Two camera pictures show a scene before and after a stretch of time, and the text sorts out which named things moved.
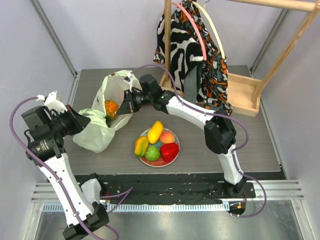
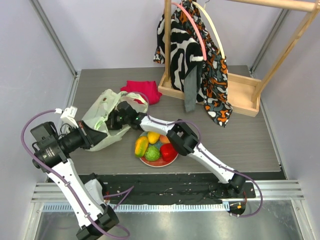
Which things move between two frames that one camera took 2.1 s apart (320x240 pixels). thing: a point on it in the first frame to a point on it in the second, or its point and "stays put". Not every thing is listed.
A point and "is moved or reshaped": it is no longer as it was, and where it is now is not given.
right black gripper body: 129,101 to 116,120
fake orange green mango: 141,144 stays put
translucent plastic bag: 96,136 is moved or reshaped
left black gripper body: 65,123 to 79,137
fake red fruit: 169,151 stays put
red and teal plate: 159,162 stays put
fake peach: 167,137 stays put
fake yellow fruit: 154,133 stays put
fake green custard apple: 152,153 stays put
